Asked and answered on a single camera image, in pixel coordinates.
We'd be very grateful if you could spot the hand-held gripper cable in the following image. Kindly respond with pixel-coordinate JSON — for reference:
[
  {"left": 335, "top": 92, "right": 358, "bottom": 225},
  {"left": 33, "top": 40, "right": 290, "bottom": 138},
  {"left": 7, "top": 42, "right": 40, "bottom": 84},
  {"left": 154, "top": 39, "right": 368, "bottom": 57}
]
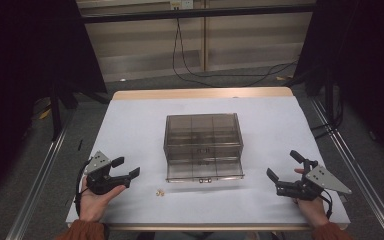
[
  {"left": 74, "top": 159, "right": 93, "bottom": 216},
  {"left": 319, "top": 189, "right": 334, "bottom": 220}
]

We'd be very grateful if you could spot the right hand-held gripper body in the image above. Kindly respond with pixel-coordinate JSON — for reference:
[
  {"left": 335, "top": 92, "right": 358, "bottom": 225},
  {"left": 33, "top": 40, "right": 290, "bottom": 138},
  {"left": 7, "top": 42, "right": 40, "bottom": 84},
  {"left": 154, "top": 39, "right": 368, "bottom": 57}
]
[{"left": 274, "top": 159, "right": 353, "bottom": 202}]

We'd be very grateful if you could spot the person's left hand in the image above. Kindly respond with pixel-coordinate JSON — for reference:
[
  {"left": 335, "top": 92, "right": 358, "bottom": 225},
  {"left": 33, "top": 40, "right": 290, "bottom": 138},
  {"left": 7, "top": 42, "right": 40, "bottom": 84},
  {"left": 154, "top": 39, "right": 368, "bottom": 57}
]
[{"left": 78, "top": 176, "right": 128, "bottom": 223}]

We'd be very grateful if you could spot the black horizontal bar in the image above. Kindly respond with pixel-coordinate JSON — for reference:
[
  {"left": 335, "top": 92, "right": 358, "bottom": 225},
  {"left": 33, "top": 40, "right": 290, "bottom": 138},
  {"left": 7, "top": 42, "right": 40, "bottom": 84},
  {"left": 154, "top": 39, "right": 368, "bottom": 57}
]
[{"left": 79, "top": 3, "right": 318, "bottom": 24}]

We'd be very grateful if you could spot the clear brown plastic drawer box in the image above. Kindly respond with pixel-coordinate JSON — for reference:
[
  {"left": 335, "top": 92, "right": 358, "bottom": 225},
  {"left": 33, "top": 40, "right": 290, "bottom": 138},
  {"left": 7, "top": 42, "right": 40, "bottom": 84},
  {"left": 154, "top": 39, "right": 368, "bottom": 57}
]
[{"left": 162, "top": 112, "right": 245, "bottom": 184}]

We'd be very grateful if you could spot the black stand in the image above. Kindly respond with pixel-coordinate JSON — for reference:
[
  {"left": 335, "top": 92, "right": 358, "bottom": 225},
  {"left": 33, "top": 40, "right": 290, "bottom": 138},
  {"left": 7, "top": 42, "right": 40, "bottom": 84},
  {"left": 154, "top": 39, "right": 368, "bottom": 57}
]
[{"left": 311, "top": 66, "right": 346, "bottom": 140}]

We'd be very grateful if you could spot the black wall cable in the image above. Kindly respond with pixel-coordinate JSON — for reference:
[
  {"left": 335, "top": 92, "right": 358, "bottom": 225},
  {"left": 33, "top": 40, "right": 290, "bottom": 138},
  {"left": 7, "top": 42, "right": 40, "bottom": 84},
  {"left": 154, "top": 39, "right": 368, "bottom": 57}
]
[{"left": 171, "top": 18, "right": 299, "bottom": 88}]

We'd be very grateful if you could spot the left hand-held gripper cable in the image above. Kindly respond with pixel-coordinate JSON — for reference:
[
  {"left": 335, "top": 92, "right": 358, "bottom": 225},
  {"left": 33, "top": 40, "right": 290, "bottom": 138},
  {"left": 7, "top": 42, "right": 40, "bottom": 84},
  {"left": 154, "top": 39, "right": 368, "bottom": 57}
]
[{"left": 74, "top": 159, "right": 93, "bottom": 216}]

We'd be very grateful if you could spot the white table mat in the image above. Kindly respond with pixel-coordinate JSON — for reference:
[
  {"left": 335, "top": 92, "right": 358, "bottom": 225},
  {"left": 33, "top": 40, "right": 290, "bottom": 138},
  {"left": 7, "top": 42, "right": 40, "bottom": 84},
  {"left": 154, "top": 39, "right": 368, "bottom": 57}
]
[{"left": 65, "top": 96, "right": 351, "bottom": 226}]

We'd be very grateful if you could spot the person's right hand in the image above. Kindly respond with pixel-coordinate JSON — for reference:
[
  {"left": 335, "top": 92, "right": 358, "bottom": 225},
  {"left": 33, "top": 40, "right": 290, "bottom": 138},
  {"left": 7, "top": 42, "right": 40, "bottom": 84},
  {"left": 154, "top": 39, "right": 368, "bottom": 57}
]
[{"left": 292, "top": 167, "right": 330, "bottom": 229}]

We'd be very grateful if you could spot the white wall socket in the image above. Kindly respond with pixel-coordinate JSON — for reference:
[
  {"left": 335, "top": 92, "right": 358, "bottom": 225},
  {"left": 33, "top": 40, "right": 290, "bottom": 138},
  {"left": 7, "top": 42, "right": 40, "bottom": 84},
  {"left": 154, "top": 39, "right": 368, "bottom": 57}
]
[{"left": 169, "top": 0, "right": 194, "bottom": 10}]

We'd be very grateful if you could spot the black curtain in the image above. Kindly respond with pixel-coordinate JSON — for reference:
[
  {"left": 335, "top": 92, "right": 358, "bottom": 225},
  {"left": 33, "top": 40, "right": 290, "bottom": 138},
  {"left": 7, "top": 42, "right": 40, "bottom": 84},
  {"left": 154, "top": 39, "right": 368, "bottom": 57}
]
[
  {"left": 293, "top": 0, "right": 384, "bottom": 169},
  {"left": 0, "top": 0, "right": 108, "bottom": 208}
]

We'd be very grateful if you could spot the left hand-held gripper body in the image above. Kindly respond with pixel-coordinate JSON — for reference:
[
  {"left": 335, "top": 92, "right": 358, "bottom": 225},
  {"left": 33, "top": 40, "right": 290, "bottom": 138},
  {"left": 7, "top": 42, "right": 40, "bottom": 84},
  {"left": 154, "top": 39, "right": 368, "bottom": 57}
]
[{"left": 83, "top": 150, "right": 131, "bottom": 196}]

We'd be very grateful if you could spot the metal floor rail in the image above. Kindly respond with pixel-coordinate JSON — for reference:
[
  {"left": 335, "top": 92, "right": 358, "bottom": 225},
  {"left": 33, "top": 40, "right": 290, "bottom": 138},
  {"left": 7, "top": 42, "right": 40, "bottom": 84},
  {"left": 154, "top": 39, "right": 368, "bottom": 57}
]
[
  {"left": 309, "top": 96, "right": 384, "bottom": 240},
  {"left": 5, "top": 109, "right": 76, "bottom": 240}
]

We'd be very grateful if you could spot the right hand-held gripper cable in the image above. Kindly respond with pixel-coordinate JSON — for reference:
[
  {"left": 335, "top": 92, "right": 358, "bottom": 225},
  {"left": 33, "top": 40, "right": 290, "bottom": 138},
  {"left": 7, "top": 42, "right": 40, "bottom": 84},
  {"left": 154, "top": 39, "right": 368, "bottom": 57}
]
[{"left": 319, "top": 189, "right": 334, "bottom": 220}]

